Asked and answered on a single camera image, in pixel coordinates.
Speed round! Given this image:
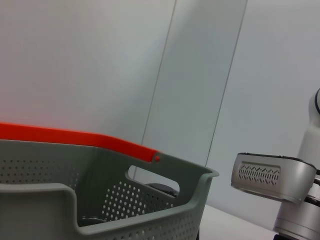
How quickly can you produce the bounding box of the grey perforated storage bin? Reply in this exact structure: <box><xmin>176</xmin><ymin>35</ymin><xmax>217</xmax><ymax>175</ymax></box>
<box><xmin>0</xmin><ymin>138</ymin><xmax>220</xmax><ymax>240</ymax></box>

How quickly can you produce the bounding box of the glass pitcher with black handle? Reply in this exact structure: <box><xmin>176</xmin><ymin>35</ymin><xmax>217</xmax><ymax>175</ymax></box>
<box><xmin>146</xmin><ymin>183</ymin><xmax>181</xmax><ymax>198</ymax></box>

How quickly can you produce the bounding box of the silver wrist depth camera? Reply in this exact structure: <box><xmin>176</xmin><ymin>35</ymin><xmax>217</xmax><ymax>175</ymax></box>
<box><xmin>230</xmin><ymin>152</ymin><xmax>317</xmax><ymax>205</ymax></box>

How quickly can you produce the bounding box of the orange bin carry handle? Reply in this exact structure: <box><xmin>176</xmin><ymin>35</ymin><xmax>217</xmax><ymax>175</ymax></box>
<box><xmin>0</xmin><ymin>121</ymin><xmax>162</xmax><ymax>163</ymax></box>

